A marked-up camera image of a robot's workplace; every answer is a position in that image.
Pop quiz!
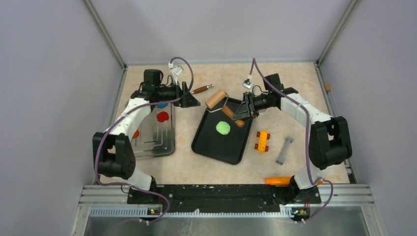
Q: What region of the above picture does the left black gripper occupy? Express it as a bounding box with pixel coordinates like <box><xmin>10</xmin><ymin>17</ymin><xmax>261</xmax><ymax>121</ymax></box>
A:
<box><xmin>156</xmin><ymin>80</ymin><xmax>201</xmax><ymax>108</ymax></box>

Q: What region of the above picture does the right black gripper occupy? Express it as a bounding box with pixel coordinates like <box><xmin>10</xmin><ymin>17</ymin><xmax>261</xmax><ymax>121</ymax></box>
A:
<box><xmin>233</xmin><ymin>92</ymin><xmax>273</xmax><ymax>122</ymax></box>

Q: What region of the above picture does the green dough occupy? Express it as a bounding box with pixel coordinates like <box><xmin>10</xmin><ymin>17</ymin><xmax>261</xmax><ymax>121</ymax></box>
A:
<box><xmin>215</xmin><ymin>121</ymin><xmax>231</xmax><ymax>135</ymax></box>

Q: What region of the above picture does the wooden dough roller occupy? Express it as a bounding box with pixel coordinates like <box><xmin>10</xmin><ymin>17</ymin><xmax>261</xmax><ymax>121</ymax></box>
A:
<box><xmin>205</xmin><ymin>89</ymin><xmax>245</xmax><ymax>128</ymax></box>

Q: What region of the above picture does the black baking tray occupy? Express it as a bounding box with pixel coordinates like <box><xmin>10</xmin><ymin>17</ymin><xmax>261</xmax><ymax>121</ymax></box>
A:
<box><xmin>191</xmin><ymin>111</ymin><xmax>252</xmax><ymax>165</ymax></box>

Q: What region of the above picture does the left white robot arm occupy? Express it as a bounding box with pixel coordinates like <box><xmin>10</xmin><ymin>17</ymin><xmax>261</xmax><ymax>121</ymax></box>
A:
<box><xmin>92</xmin><ymin>69</ymin><xmax>201</xmax><ymax>203</ymax></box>

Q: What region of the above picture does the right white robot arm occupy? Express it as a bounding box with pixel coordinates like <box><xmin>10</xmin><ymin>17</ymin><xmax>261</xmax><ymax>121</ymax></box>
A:
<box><xmin>232</xmin><ymin>73</ymin><xmax>352</xmax><ymax>203</ymax></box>

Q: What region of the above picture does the red dough disc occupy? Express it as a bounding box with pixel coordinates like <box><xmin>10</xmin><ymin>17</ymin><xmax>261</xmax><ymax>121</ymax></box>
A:
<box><xmin>156</xmin><ymin>111</ymin><xmax>170</xmax><ymax>123</ymax></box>

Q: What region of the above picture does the orange dough disc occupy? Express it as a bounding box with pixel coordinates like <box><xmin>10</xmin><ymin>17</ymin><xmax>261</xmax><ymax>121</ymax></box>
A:
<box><xmin>132</xmin><ymin>130</ymin><xmax>140</xmax><ymax>139</ymax></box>

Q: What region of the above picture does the yellow toy brick car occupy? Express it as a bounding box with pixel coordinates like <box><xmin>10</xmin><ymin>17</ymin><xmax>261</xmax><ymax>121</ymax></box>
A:
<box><xmin>254</xmin><ymin>130</ymin><xmax>270</xmax><ymax>153</ymax></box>

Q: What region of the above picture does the silver metal tray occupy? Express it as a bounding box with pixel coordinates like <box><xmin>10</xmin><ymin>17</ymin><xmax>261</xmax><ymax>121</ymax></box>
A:
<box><xmin>131</xmin><ymin>104</ymin><xmax>176</xmax><ymax>160</ymax></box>

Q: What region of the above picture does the grey plastic bolt toy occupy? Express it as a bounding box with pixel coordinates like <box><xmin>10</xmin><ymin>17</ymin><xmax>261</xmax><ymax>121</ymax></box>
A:
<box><xmin>275</xmin><ymin>136</ymin><xmax>294</xmax><ymax>165</ymax></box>

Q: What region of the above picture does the metal scraper wooden handle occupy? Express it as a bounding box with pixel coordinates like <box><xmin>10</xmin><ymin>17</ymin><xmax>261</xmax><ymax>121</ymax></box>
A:
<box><xmin>191</xmin><ymin>84</ymin><xmax>214</xmax><ymax>94</ymax></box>

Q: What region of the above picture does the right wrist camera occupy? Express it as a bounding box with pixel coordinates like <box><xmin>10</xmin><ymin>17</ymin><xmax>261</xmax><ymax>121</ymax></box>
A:
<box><xmin>242</xmin><ymin>74</ymin><xmax>254</xmax><ymax>90</ymax></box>

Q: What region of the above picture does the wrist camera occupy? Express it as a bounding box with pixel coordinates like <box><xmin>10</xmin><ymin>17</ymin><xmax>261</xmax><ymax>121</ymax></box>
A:
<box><xmin>242</xmin><ymin>74</ymin><xmax>254</xmax><ymax>90</ymax></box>
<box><xmin>168</xmin><ymin>62</ymin><xmax>184</xmax><ymax>79</ymax></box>

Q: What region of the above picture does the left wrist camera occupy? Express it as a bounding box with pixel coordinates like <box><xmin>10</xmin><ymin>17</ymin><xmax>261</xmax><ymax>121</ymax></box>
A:
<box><xmin>168</xmin><ymin>62</ymin><xmax>184</xmax><ymax>79</ymax></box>

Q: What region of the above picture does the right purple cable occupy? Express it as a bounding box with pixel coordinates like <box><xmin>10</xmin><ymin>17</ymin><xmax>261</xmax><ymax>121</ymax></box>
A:
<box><xmin>251</xmin><ymin>58</ymin><xmax>334</xmax><ymax>224</ymax></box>

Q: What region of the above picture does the purple cable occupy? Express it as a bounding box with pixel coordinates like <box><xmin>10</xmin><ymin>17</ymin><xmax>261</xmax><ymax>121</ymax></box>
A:
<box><xmin>93</xmin><ymin>57</ymin><xmax>195</xmax><ymax>225</ymax></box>
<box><xmin>251</xmin><ymin>58</ymin><xmax>334</xmax><ymax>224</ymax></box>

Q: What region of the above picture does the orange handled tool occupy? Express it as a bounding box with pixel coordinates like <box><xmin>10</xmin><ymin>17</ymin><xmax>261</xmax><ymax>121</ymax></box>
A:
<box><xmin>265</xmin><ymin>177</ymin><xmax>291</xmax><ymax>186</ymax></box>

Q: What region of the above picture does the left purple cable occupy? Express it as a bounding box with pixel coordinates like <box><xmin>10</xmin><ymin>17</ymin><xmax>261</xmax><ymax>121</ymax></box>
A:
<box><xmin>93</xmin><ymin>57</ymin><xmax>195</xmax><ymax>225</ymax></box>

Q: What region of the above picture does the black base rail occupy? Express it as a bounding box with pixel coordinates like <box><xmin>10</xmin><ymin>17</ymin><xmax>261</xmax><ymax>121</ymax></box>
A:
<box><xmin>127</xmin><ymin>184</ymin><xmax>322</xmax><ymax>213</ymax></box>

